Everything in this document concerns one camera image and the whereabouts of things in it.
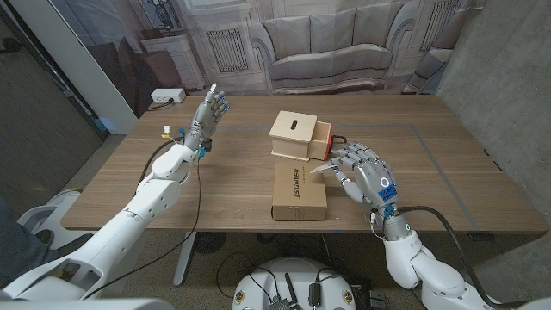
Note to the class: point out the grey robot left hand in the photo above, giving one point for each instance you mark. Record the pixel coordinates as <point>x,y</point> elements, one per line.
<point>206,118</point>

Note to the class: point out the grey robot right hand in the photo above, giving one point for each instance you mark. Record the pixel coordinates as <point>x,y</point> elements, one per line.
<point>372,181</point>

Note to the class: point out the white plastic card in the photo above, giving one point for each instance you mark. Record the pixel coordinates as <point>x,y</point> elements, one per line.
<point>323,169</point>

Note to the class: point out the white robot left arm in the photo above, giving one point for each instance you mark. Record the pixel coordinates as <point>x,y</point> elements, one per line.
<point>129,219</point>

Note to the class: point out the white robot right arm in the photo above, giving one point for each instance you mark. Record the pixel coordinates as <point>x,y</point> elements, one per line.
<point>404,262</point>

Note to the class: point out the wooden drawer with red front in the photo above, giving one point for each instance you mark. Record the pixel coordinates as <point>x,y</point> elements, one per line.
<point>320,144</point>

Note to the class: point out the brown cardboard package box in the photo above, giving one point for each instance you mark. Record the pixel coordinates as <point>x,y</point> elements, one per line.
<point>297,198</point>

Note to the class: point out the white power strip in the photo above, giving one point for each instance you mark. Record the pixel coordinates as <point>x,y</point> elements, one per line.
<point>168,95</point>

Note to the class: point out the light wooden box with slot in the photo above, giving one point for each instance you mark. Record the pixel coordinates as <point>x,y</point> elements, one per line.
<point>292,129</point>

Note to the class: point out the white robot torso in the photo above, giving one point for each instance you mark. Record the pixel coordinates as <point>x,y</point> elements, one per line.
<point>297,275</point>

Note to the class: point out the black round vented disc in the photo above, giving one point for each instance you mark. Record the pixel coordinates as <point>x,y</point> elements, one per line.
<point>210,242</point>

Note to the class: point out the black adapter on torso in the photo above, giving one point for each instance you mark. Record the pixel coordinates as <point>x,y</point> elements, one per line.
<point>314,295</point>

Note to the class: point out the black antenna on torso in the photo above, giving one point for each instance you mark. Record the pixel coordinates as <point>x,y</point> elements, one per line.
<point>291,290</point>

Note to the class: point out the white table leg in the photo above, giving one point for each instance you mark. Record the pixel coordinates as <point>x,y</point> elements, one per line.
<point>184,258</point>

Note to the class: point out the printed sofa room backdrop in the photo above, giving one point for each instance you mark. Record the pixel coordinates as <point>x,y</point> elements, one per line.
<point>327,43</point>

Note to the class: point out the white mobile base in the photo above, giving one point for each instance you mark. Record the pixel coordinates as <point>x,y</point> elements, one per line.
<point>34,217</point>

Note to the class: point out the person in blue jeans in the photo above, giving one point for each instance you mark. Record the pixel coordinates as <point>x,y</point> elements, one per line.
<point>17,245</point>

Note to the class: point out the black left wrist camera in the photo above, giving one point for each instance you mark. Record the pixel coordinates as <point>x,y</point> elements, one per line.
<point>207,145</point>

